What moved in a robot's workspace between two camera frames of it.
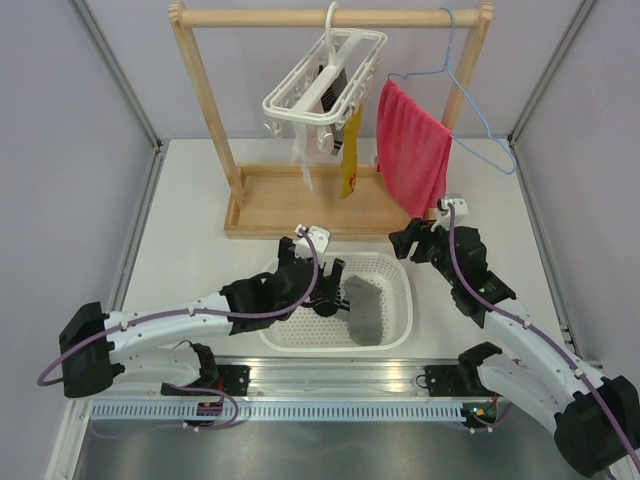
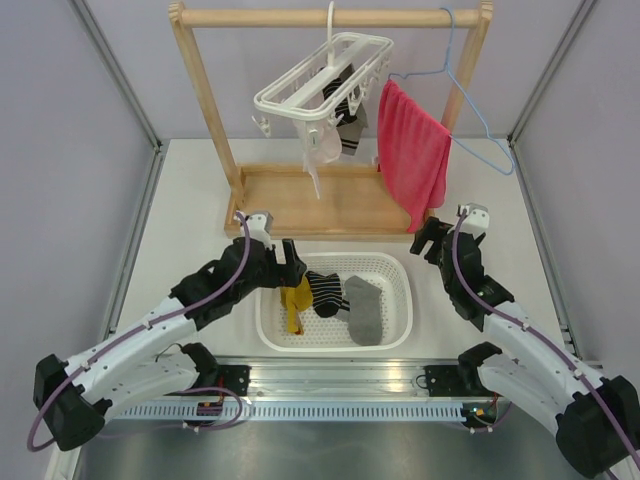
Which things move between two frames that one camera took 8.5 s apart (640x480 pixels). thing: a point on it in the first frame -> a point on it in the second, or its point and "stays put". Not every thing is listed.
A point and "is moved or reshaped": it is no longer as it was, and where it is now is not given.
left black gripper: x=286 y=251 -> x=284 y=274
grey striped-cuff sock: x=365 y=311 stays put
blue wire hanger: x=448 y=68 stays put
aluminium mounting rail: x=321 y=379 stays put
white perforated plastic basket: x=309 y=331 stays put
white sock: x=304 y=137 -> x=311 y=160
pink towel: x=414 y=147 stays put
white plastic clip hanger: x=329 y=84 is moved or reshaped
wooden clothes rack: x=350 y=201 stays put
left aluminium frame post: x=158 y=143 stays put
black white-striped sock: x=332 y=100 is moved or reshaped
